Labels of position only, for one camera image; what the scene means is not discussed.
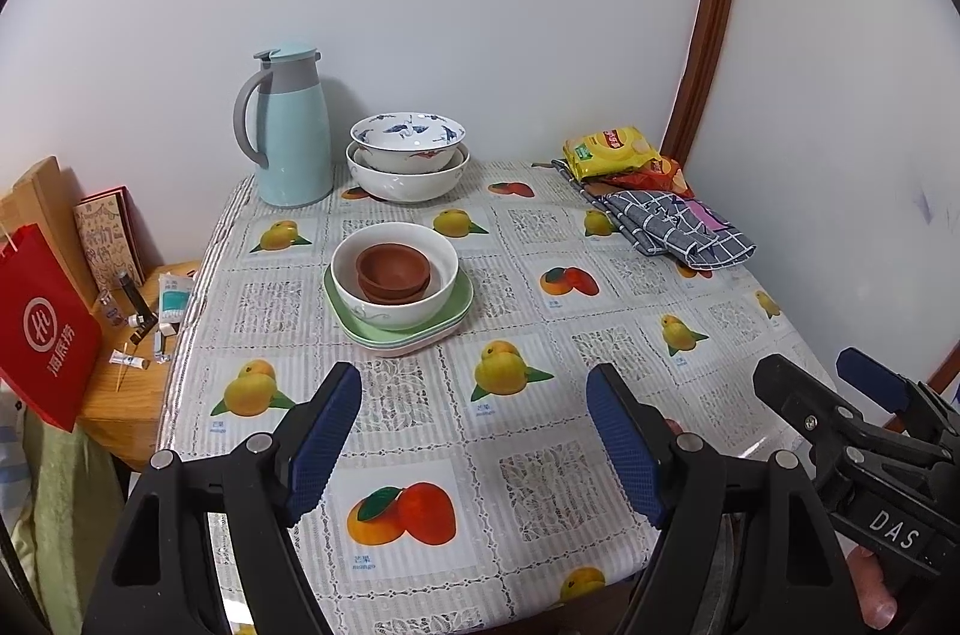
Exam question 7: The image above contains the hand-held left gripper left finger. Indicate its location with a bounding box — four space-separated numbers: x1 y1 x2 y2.
81 362 363 635

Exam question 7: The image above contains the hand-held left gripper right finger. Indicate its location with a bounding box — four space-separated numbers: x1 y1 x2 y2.
586 363 863 635

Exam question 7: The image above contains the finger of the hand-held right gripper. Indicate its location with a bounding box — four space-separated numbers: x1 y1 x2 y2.
752 354 863 456
836 346 960 441

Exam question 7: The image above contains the pink plastic plate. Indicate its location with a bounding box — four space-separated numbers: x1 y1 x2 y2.
345 324 466 359

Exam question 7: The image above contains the plain white bowl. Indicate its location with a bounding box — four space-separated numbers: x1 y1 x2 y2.
331 222 459 328

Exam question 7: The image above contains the small brown clay bowl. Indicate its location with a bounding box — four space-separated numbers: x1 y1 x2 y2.
358 275 432 304
355 242 429 291

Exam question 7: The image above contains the green plastic plate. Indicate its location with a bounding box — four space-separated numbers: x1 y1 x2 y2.
323 263 475 336

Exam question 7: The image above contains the person's right hand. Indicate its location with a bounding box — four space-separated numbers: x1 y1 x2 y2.
846 543 901 632

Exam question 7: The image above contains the brown wooden baseboard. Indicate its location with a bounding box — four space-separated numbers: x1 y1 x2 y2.
924 327 960 396

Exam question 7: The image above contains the fruit printed tablecloth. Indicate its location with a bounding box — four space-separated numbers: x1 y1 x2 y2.
154 158 841 635

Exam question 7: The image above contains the grey checked cloth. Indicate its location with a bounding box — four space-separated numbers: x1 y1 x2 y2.
585 188 757 270

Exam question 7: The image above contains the wooden side table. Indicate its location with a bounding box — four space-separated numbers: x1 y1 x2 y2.
75 260 203 472

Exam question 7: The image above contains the white and teal tube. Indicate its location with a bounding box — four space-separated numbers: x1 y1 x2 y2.
157 271 194 322

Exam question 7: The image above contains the small dark bottle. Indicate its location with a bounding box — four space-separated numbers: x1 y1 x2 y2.
116 272 155 321

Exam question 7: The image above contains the red snack bag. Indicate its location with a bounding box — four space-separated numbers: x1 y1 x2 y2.
600 155 687 197

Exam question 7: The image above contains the large white floral bowl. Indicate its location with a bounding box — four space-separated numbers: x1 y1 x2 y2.
345 142 471 203

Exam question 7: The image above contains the pale green cloth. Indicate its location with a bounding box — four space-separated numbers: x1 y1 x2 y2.
11 410 125 635

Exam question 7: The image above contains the yellow snack bag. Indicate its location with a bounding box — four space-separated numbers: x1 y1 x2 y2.
563 126 665 182

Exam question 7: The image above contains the light blue thermos jug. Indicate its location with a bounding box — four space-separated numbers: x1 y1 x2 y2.
232 42 335 208

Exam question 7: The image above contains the patterned brown book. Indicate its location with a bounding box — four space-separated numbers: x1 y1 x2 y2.
73 187 147 291

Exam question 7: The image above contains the red paper bag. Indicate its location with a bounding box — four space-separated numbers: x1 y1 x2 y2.
0 222 104 433

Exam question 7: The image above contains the blue patterned bowl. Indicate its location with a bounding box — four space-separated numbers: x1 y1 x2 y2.
349 112 466 171

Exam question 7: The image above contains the brown wooden door frame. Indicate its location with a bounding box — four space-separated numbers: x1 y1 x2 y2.
660 0 747 160

